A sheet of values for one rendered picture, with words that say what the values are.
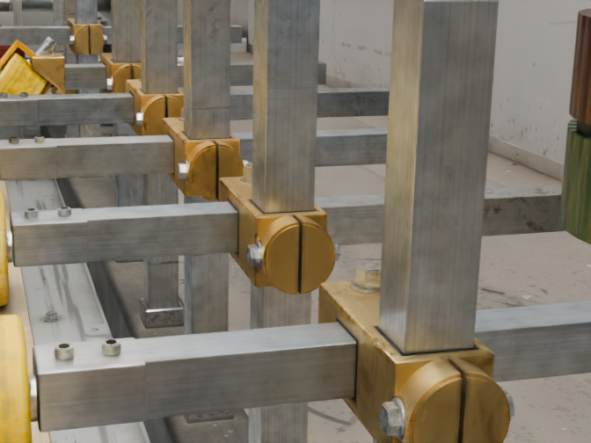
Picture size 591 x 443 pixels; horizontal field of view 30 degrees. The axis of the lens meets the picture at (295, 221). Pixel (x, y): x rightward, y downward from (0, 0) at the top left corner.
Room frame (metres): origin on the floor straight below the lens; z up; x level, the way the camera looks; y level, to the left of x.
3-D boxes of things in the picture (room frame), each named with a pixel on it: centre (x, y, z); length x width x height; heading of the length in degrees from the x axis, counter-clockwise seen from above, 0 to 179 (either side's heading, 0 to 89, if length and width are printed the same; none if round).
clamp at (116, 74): (1.47, 0.23, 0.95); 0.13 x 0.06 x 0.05; 17
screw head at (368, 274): (0.56, -0.04, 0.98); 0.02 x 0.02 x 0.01
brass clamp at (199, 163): (0.99, 0.09, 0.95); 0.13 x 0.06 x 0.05; 17
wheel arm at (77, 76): (1.52, 0.14, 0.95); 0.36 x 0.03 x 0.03; 107
